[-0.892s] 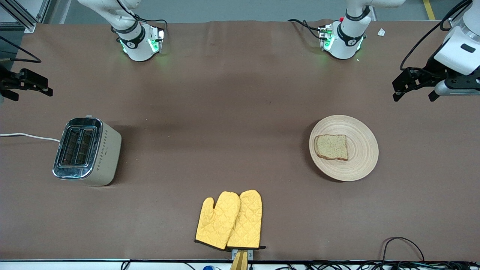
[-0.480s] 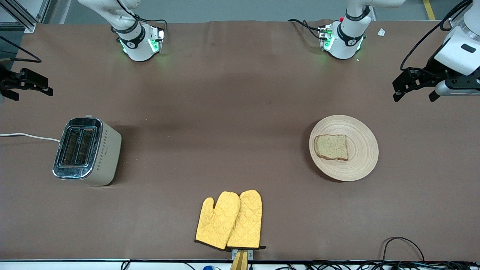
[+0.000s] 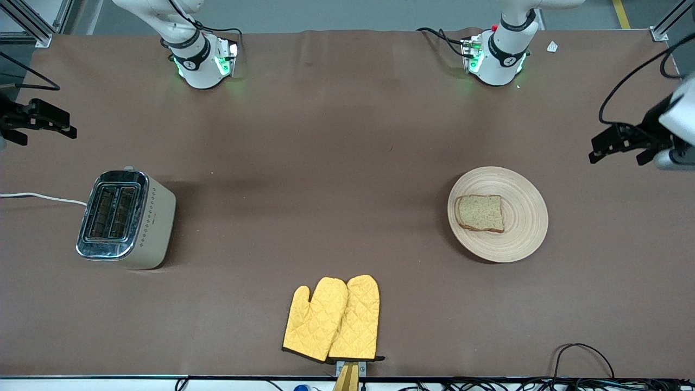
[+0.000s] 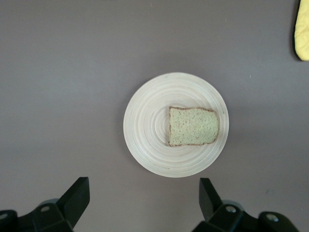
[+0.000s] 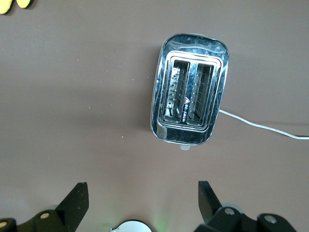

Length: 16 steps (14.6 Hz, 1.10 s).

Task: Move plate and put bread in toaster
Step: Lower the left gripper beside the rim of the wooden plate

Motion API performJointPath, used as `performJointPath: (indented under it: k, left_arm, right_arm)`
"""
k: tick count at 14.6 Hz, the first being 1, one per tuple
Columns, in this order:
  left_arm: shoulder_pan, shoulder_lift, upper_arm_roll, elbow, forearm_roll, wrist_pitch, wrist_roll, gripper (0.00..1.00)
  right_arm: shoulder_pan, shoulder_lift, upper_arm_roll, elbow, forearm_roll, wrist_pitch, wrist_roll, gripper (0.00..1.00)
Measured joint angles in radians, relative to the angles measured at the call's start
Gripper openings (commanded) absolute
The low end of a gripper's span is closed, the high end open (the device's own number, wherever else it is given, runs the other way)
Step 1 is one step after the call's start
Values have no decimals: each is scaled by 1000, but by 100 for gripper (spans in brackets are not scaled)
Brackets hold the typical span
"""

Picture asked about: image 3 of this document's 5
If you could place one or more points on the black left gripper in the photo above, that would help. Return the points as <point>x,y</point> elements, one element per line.
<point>649,129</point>

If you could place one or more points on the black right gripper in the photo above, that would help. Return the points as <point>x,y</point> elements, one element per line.
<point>12,118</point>

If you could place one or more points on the round wooden plate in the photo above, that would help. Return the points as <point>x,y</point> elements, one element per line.
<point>521,228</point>

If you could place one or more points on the brown bread slice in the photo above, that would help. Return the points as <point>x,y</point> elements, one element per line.
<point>480,213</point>

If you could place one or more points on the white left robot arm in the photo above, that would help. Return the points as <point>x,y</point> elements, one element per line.
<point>499,65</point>

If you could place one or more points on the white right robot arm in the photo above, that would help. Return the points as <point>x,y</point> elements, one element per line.
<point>195,70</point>

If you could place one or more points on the beige chrome two-slot toaster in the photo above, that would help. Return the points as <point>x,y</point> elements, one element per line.
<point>152,228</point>

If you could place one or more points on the small white paper scrap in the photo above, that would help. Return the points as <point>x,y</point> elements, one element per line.
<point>552,46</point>

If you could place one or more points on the brown table cover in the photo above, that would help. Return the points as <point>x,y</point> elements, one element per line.
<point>488,298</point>

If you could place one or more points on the yellow quilted oven mitt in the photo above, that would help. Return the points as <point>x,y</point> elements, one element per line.
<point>361,320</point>

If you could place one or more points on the yellow quilted mitt with thumb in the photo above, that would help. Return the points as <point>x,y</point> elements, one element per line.
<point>315,326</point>

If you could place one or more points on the aluminium frame post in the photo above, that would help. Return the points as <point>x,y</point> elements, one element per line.
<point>658,35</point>
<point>46,39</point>

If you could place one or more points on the wooden clamp with metal bracket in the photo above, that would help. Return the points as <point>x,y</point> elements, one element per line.
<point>347,380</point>

